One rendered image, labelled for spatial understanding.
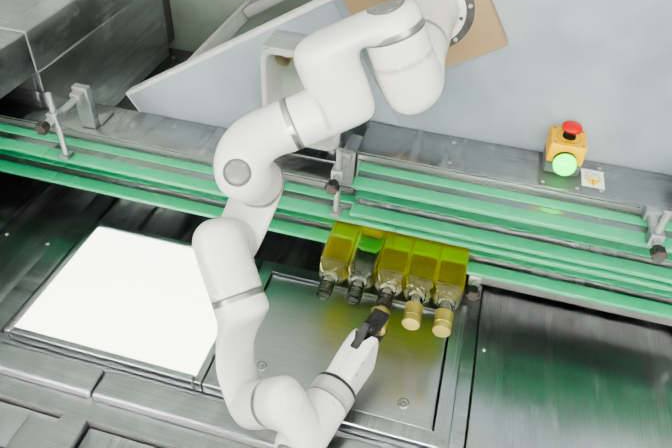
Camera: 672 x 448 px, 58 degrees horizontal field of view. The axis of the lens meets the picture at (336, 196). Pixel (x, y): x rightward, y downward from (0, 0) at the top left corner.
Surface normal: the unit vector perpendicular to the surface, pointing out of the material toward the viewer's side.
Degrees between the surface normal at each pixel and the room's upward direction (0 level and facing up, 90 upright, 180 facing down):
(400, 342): 90
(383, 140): 90
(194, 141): 90
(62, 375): 90
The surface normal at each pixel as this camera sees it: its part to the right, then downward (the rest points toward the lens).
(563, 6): -0.26, 0.62
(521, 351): 0.05, -0.76
